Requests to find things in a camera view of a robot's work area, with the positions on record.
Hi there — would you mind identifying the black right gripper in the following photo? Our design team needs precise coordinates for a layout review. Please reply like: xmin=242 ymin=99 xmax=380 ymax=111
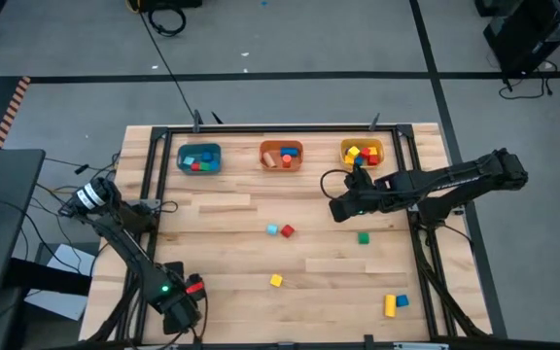
xmin=331 ymin=187 xmax=386 ymax=224

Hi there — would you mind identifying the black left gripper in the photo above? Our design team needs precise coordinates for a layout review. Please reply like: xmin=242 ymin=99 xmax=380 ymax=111
xmin=161 ymin=294 xmax=204 ymax=336

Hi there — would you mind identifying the yellow plastic bin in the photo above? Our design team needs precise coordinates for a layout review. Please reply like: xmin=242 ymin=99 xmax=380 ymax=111
xmin=339 ymin=137 xmax=386 ymax=170

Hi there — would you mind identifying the orange plastic bin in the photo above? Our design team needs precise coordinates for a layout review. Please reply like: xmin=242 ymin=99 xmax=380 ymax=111
xmin=259 ymin=139 xmax=305 ymax=172

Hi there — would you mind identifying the teal plastic bin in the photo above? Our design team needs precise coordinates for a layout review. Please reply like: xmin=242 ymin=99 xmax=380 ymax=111
xmin=176 ymin=142 xmax=223 ymax=175

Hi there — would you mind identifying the black side desk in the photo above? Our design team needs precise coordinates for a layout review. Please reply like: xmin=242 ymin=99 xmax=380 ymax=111
xmin=0 ymin=149 xmax=47 ymax=298

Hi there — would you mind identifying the black equipment rack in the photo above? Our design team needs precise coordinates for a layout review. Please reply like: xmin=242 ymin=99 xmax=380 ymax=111
xmin=473 ymin=0 xmax=560 ymax=79

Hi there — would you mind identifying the black box with yellow edge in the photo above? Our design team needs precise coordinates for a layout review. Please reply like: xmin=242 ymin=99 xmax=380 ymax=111
xmin=124 ymin=0 xmax=203 ymax=12

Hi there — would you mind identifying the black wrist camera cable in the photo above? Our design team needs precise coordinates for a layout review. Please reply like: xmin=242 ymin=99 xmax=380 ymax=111
xmin=319 ymin=168 xmax=359 ymax=201

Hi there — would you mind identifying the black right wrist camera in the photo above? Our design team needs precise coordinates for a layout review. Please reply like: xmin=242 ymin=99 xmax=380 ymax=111
xmin=343 ymin=167 xmax=377 ymax=196

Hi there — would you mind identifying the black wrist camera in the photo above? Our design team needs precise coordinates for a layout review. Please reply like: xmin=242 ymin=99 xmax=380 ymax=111
xmin=343 ymin=167 xmax=377 ymax=196
xmin=165 ymin=261 xmax=188 ymax=283

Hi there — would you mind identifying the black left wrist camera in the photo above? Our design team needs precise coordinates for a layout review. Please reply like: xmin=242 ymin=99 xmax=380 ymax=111
xmin=165 ymin=261 xmax=188 ymax=283

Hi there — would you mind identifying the black aluminium table frame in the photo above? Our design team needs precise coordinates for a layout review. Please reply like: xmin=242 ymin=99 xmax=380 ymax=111
xmin=133 ymin=110 xmax=456 ymax=350

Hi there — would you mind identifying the long black floor cable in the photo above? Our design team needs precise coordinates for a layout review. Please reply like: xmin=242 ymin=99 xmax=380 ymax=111
xmin=136 ymin=7 xmax=198 ymax=121

